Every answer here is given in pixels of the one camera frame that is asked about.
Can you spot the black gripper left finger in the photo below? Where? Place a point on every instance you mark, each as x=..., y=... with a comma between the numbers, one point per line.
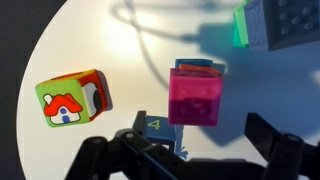
x=139, y=122

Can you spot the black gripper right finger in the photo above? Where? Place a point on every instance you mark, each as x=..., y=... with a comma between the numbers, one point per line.
x=261, y=134

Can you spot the pink plastic block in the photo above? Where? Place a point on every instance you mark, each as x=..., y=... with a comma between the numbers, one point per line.
x=194, y=97

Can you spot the blue plastic block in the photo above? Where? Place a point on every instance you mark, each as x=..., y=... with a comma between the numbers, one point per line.
x=196, y=62

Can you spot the orange plastic block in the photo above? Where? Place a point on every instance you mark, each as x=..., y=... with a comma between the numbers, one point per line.
x=200, y=68

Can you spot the green plastic block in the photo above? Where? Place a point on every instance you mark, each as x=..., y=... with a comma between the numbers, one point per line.
x=240, y=35

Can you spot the grey studded plastic block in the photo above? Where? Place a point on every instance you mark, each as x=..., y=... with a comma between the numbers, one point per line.
x=278, y=24

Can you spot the blue number soft cube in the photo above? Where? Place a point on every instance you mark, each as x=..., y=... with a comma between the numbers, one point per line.
x=158, y=130

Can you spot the house picture soft cube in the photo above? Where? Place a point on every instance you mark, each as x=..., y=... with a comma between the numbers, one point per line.
x=75, y=98

